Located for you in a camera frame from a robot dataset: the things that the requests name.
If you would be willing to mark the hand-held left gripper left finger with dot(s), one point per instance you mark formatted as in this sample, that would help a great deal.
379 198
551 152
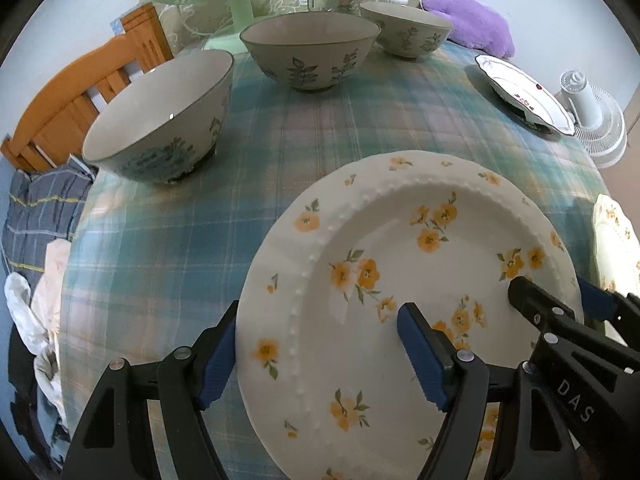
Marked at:
217 365

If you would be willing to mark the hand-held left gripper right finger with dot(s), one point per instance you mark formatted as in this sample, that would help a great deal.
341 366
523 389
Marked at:
420 355

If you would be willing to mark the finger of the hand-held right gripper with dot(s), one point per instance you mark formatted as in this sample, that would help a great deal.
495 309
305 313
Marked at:
575 350
597 302

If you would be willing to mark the cream scalloped plate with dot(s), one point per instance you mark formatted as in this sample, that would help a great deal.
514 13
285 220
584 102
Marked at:
615 250

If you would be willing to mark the white plate with yellow flowers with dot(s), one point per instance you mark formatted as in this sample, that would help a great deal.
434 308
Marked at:
350 240

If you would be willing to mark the white plate with red pattern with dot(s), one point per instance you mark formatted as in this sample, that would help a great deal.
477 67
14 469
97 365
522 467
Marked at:
520 90

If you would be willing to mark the grey bowl with blue flowers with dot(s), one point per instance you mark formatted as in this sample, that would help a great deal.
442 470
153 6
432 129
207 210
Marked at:
150 120

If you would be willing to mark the grey bowl with leaf print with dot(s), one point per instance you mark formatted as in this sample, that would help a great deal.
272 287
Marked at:
310 65
405 35

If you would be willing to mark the plaid tablecloth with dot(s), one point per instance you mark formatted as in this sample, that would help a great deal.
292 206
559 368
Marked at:
200 240

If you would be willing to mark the white fan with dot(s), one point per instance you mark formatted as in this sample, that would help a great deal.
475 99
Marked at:
600 130

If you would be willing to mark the white cloth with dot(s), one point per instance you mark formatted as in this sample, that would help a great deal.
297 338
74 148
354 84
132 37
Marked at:
25 320

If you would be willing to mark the blue plaid bedding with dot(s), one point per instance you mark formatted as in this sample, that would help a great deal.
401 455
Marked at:
40 200

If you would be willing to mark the purple plush toy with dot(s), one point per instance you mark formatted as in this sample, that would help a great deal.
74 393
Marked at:
475 20

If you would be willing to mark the wooden chair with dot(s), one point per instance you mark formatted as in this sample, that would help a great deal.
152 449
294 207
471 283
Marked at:
60 95

